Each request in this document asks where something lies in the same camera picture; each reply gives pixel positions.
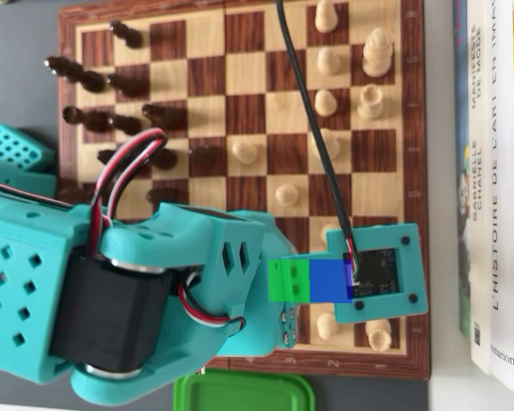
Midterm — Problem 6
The dark brown chess pawn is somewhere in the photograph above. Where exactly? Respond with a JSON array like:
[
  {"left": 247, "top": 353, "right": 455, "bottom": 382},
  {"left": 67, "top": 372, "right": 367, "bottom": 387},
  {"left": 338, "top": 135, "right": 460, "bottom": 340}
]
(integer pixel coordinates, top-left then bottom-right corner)
[
  {"left": 190, "top": 145, "right": 228, "bottom": 170},
  {"left": 106, "top": 73, "right": 150, "bottom": 98},
  {"left": 110, "top": 20, "right": 144, "bottom": 49},
  {"left": 111, "top": 114, "right": 142, "bottom": 134}
]

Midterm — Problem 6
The wooden chessboard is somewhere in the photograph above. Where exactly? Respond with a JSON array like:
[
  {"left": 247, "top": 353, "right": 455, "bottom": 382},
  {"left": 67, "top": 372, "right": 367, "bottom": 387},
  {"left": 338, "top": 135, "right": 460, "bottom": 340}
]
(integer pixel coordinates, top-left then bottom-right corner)
[{"left": 56, "top": 0, "right": 432, "bottom": 382}]

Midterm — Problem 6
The green plastic container lid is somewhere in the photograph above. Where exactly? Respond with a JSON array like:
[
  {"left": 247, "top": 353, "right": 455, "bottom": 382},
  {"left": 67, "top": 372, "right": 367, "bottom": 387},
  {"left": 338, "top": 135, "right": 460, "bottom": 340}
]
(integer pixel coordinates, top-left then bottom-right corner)
[{"left": 173, "top": 366, "right": 316, "bottom": 411}]

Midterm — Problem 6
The light wooden chess king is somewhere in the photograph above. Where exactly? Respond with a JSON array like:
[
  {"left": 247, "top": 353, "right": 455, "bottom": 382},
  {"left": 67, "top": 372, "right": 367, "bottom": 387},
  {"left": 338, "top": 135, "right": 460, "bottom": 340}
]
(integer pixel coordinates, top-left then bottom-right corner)
[{"left": 362, "top": 27, "right": 394, "bottom": 78}]

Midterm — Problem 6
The light wooden chess pawn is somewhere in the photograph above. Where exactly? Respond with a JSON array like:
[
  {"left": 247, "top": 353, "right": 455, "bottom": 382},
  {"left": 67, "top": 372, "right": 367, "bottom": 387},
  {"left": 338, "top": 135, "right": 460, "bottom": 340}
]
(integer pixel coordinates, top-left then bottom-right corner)
[
  {"left": 275, "top": 183, "right": 300, "bottom": 206},
  {"left": 314, "top": 88, "right": 338, "bottom": 116},
  {"left": 230, "top": 140, "right": 260, "bottom": 166},
  {"left": 314, "top": 0, "right": 339, "bottom": 34},
  {"left": 315, "top": 45, "right": 342, "bottom": 77},
  {"left": 315, "top": 311, "right": 341, "bottom": 339}
]

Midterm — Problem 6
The red white black servo cable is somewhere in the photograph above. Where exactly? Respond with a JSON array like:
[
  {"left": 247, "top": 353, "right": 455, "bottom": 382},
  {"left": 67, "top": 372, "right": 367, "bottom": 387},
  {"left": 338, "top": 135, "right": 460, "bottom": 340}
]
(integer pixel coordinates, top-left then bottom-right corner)
[
  {"left": 176, "top": 273, "right": 246, "bottom": 331},
  {"left": 88, "top": 127, "right": 169, "bottom": 258}
]

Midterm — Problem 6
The dark brown chess king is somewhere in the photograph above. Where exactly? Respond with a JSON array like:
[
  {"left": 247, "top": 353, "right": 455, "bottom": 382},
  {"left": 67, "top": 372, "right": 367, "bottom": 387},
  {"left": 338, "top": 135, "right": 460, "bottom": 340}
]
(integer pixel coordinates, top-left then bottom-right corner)
[{"left": 45, "top": 55, "right": 108, "bottom": 93}]

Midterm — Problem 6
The light wooden round-headed chess piece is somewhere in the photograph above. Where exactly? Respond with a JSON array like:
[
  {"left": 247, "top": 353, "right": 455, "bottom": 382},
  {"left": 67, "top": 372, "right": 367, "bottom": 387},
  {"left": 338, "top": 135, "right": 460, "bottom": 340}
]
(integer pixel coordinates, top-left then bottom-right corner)
[{"left": 310, "top": 128, "right": 341, "bottom": 163}]

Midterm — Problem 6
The turquoise gripper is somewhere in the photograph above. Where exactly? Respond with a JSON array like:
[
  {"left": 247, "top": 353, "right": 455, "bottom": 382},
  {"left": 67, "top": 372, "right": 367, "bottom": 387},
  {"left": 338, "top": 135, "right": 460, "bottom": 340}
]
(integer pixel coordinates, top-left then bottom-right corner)
[{"left": 259, "top": 213, "right": 310, "bottom": 356}]

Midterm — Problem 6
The dark brown chess knight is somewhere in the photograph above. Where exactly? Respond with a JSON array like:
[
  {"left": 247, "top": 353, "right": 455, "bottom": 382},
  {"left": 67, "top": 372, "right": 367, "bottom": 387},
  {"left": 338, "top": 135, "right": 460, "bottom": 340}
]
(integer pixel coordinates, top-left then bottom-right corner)
[{"left": 141, "top": 104, "right": 188, "bottom": 129}]

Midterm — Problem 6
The white Gabrielle Chanel book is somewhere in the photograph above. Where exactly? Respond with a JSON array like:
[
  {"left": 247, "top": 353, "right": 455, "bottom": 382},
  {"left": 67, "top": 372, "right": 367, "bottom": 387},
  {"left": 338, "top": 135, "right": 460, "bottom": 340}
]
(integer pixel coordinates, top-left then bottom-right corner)
[{"left": 466, "top": 0, "right": 498, "bottom": 374}]

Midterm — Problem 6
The black camera cable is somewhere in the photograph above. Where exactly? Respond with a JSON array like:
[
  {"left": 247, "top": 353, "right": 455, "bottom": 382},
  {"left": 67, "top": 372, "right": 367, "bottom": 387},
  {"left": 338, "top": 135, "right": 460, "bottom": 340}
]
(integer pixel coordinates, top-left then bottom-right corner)
[{"left": 274, "top": 0, "right": 361, "bottom": 288}]

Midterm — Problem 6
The turquoise perforated robot base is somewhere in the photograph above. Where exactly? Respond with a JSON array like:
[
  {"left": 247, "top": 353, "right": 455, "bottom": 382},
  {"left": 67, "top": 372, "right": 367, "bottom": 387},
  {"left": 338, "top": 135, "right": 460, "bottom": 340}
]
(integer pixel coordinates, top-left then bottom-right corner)
[{"left": 0, "top": 123, "right": 57, "bottom": 199}]

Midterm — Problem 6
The turquoise camera mount plate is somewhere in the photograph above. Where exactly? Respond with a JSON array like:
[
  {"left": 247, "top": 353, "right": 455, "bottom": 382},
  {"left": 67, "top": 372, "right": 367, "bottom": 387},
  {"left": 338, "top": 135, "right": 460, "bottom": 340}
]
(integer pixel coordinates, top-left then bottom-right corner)
[{"left": 325, "top": 221, "right": 429, "bottom": 323}]

